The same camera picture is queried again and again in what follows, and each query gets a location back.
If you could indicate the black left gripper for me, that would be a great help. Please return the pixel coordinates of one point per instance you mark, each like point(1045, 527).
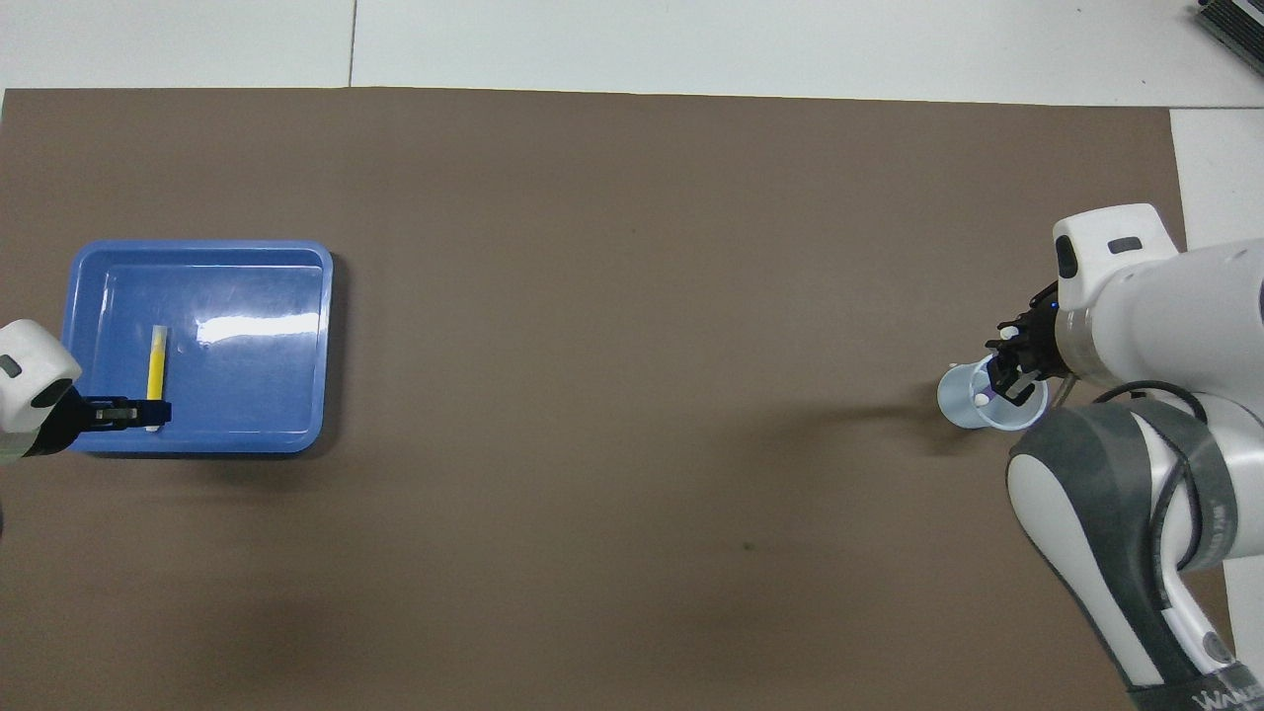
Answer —
point(69, 425)

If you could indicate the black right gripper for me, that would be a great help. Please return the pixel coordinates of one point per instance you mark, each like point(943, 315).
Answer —
point(1045, 341)

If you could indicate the purple highlighter pen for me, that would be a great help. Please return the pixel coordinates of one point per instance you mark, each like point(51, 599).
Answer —
point(983, 396)

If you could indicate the yellow highlighter pen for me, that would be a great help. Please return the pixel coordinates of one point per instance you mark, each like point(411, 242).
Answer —
point(155, 365)

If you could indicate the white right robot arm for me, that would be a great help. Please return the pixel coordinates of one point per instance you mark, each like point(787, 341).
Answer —
point(1145, 326)

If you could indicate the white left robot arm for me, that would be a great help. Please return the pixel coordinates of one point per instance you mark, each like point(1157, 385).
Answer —
point(25, 375)

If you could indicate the translucent plastic cup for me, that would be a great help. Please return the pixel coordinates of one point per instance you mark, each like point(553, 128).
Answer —
point(956, 400)

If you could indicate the blue plastic tray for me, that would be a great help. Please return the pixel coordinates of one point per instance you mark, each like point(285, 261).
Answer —
point(247, 385)

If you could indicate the brown table mat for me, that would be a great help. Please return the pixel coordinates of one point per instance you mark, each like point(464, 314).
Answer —
point(632, 296)

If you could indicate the grey ribbed device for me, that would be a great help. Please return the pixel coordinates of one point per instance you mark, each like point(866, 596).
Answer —
point(1234, 25)

